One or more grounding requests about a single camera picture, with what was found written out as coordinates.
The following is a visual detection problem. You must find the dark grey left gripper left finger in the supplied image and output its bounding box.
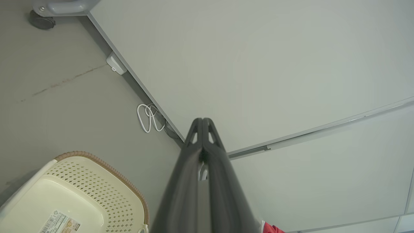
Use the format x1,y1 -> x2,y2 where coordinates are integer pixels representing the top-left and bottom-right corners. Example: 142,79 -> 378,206
150,118 -> 212,233

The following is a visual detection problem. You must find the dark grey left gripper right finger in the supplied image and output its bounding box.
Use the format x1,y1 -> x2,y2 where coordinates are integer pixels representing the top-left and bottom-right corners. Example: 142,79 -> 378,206
203,118 -> 263,233

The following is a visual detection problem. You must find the red garment with white trim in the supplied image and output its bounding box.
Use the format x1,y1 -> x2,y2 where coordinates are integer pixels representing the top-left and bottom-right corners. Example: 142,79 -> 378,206
261,220 -> 286,233

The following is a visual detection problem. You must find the cream perforated laundry basket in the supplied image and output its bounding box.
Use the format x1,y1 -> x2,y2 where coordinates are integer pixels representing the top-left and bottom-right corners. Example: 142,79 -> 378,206
0,150 -> 150,233

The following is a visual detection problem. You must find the printed sticker in basket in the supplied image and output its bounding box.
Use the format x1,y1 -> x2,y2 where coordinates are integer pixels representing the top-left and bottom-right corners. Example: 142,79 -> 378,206
38,209 -> 82,233

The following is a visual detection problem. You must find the narrow white partition panel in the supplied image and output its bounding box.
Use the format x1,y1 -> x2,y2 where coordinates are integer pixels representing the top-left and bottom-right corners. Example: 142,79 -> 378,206
226,101 -> 414,233

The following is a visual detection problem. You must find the wide white partition panel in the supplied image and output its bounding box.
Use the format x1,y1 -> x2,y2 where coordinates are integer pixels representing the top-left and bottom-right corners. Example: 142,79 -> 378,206
87,0 -> 414,153

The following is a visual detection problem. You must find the white power adapter box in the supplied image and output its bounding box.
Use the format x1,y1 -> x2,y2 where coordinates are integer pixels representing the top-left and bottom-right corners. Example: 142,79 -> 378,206
106,51 -> 128,76

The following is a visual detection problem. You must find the grey partition leg with caster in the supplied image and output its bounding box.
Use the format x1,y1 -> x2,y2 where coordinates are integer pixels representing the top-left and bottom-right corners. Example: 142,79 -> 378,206
29,0 -> 101,30

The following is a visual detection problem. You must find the white coiled cable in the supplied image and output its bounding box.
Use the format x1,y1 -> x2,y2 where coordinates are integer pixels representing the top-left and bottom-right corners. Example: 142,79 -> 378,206
136,103 -> 167,133

